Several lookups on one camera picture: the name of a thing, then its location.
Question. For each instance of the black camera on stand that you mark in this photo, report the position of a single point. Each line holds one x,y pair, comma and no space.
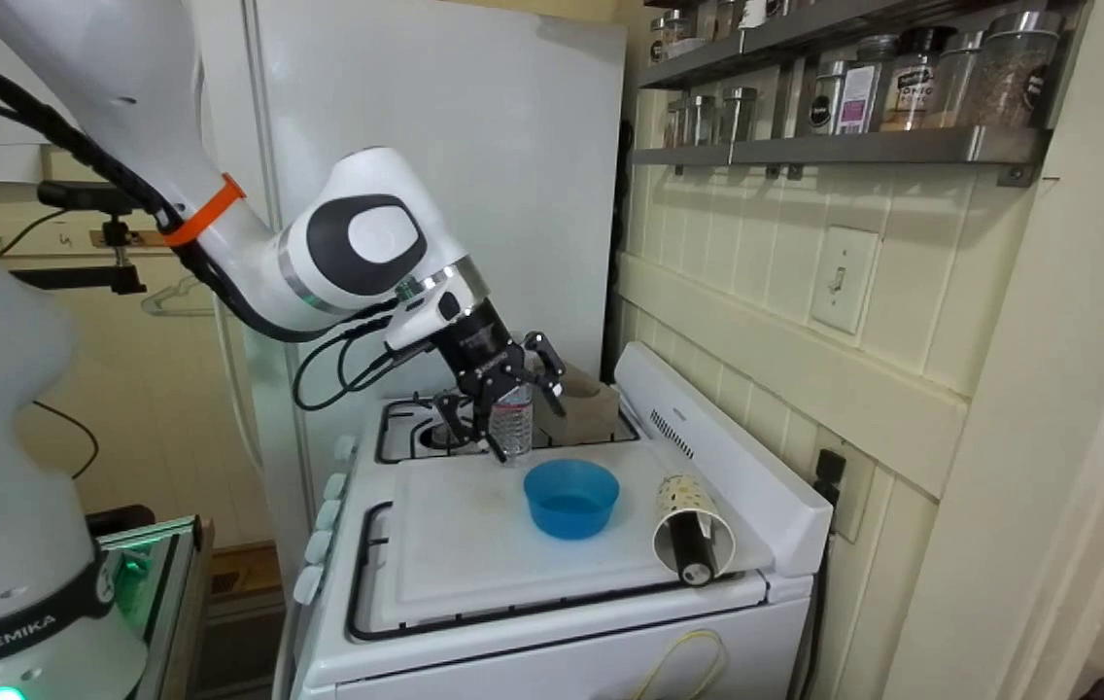
90,194

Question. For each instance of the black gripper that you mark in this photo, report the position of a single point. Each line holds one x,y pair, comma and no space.
478,346

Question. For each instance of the pink label spice jar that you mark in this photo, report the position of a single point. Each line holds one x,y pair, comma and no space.
861,97

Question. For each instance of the white gas stove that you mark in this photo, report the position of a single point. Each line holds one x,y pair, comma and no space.
554,648

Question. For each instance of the robot control box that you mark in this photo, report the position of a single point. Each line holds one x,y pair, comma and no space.
155,586

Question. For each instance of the blue plastic bowl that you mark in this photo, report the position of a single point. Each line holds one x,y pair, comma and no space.
571,499

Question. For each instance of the white plastic cutting board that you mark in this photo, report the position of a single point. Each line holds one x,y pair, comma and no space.
474,544

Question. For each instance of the round stove burner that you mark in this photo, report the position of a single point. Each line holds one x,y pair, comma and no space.
443,435

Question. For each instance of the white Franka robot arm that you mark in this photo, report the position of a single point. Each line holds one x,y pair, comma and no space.
124,155

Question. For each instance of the large glass spice jar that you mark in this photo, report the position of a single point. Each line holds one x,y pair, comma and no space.
1020,63
922,80

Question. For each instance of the white refrigerator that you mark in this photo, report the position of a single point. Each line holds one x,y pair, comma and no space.
536,170

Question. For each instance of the white light switch plate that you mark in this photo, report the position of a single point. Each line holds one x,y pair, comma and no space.
843,277

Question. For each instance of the metal spice rack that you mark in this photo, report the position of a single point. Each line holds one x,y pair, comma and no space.
836,146

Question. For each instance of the white stove knob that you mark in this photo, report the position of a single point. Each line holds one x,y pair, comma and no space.
335,486
308,586
321,540
344,448

